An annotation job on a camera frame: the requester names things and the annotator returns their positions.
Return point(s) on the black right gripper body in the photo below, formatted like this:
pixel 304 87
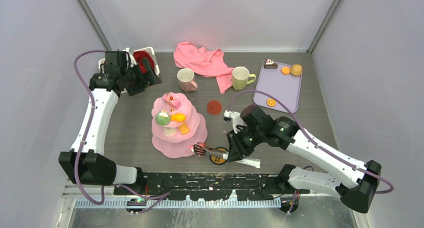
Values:
pixel 246 139

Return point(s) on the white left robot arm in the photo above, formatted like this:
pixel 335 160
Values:
pixel 85 163

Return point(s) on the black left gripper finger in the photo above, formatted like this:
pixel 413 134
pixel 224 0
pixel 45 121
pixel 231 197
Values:
pixel 137 85
pixel 149 74

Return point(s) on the lavender serving tray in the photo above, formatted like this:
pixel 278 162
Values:
pixel 283 87

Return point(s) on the small orange round cookie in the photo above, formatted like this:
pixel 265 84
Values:
pixel 285 70

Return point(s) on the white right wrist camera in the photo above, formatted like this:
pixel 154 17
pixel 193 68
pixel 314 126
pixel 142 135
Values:
pixel 235 118

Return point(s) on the orange round sticker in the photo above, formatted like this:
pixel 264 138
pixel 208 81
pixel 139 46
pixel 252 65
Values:
pixel 217 160

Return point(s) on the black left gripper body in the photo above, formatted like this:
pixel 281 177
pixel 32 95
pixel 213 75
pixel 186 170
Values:
pixel 123 72

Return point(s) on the pink cherry cake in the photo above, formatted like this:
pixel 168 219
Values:
pixel 172 101

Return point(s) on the pink three-tier dessert stand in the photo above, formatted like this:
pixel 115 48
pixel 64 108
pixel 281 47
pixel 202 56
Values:
pixel 177 146

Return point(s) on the green frog macaron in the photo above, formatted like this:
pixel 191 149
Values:
pixel 163 118

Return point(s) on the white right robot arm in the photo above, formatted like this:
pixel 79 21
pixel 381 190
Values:
pixel 352 181

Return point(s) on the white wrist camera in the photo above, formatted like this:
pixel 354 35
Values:
pixel 235 118
pixel 131 61

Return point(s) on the orange lotus-root cookie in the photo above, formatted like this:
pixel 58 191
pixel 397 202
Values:
pixel 271 102

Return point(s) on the orange wafer bar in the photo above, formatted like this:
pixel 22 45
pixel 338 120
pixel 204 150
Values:
pixel 184 129

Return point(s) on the green mug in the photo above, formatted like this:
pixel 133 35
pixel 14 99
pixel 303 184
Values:
pixel 241 77

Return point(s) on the orange fish-shaped cookie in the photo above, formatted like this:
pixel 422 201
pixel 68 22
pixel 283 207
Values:
pixel 178 117

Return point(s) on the pink mug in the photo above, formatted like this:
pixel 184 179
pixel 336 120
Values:
pixel 186 79

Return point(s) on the red round coaster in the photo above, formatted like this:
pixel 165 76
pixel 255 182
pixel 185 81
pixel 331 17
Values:
pixel 214 107

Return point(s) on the white round cake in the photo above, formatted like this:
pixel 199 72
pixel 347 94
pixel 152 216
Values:
pixel 169 131

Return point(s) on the golden round bun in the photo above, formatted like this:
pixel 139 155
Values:
pixel 296 70

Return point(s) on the white plastic basket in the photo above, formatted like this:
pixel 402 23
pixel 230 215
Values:
pixel 155 59

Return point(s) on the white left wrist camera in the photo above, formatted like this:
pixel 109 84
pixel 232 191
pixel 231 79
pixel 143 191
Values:
pixel 131 61

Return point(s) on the dark red towel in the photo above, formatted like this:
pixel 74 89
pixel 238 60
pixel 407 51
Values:
pixel 139 55

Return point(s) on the pink cloth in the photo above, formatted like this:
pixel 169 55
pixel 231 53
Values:
pixel 205 63

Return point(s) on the chocolate cake slice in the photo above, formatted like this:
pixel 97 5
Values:
pixel 270 64

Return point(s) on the metal serving tongs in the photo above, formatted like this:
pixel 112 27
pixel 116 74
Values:
pixel 256 163

